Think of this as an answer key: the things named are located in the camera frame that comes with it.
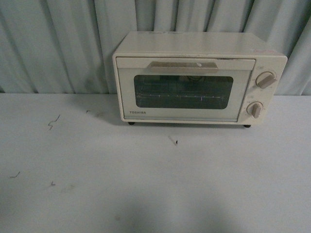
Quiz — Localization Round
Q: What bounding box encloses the glass oven door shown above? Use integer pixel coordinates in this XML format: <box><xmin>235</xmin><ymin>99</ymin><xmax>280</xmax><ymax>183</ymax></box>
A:
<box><xmin>116</xmin><ymin>57</ymin><xmax>255</xmax><ymax>123</ymax></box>

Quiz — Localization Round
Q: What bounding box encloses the cream Toshiba toaster oven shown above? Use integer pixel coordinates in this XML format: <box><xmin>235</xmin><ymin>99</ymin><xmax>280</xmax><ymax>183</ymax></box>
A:
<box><xmin>112</xmin><ymin>32</ymin><xmax>287</xmax><ymax>127</ymax></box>

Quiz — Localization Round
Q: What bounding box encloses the lower beige oven knob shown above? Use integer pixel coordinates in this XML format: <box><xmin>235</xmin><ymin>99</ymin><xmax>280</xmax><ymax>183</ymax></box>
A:
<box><xmin>246</xmin><ymin>101</ymin><xmax>263</xmax><ymax>119</ymax></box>

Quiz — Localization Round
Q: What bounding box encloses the beige oven knob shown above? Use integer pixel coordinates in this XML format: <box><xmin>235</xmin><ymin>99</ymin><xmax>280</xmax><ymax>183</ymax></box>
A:
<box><xmin>256</xmin><ymin>72</ymin><xmax>276</xmax><ymax>89</ymax></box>
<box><xmin>246</xmin><ymin>101</ymin><xmax>263</xmax><ymax>119</ymax></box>

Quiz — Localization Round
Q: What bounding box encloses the upper beige oven knob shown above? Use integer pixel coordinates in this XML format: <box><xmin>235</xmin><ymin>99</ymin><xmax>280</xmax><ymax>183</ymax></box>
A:
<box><xmin>256</xmin><ymin>72</ymin><xmax>276</xmax><ymax>89</ymax></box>

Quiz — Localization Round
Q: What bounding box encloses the pale grey curtain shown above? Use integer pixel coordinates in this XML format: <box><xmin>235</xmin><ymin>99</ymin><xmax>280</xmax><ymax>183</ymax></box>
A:
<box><xmin>0</xmin><ymin>0</ymin><xmax>311</xmax><ymax>96</ymax></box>

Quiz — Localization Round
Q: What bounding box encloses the metal wire oven rack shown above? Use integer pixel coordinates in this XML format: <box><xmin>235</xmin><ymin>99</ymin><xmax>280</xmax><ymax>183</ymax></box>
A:
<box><xmin>136</xmin><ymin>94</ymin><xmax>226</xmax><ymax>101</ymax></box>

